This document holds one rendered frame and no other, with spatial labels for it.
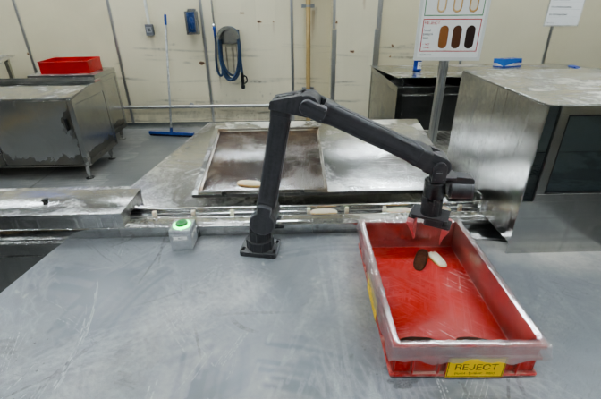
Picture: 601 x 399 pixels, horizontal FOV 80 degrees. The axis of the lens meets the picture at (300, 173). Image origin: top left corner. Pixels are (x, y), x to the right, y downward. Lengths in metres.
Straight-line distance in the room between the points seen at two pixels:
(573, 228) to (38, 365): 1.49
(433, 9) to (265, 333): 1.62
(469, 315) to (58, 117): 3.56
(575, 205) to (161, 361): 1.21
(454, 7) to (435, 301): 1.41
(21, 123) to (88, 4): 1.92
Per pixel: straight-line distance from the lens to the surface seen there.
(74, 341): 1.10
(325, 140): 1.72
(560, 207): 1.34
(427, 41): 2.01
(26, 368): 1.10
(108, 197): 1.48
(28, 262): 1.63
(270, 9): 4.84
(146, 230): 1.35
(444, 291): 1.12
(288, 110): 0.94
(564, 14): 5.92
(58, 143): 4.00
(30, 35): 5.80
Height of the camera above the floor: 1.55
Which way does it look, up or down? 26 degrees down
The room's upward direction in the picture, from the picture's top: 1 degrees counter-clockwise
